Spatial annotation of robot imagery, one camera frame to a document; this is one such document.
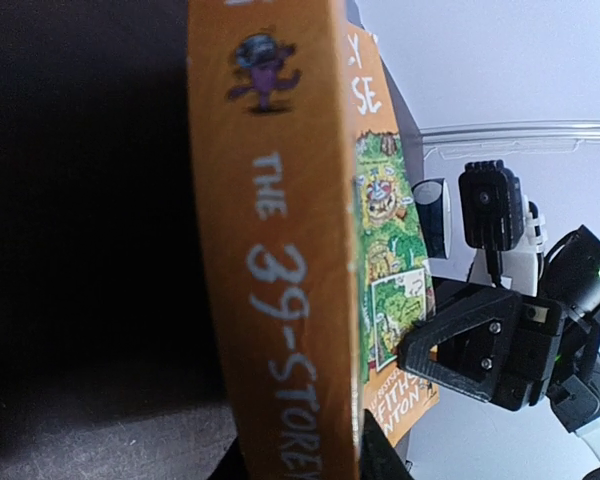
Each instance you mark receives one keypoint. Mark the white teal bowl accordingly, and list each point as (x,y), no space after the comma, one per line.
(433,204)

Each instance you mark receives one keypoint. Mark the orange treehouse paperback book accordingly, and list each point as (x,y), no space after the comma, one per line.
(314,259)

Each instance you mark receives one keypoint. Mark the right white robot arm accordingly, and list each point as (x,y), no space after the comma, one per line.
(572,278)

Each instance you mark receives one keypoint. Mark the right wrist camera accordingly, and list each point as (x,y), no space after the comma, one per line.
(498,218)

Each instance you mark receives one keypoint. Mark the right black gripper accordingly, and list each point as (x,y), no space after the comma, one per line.
(492,343)

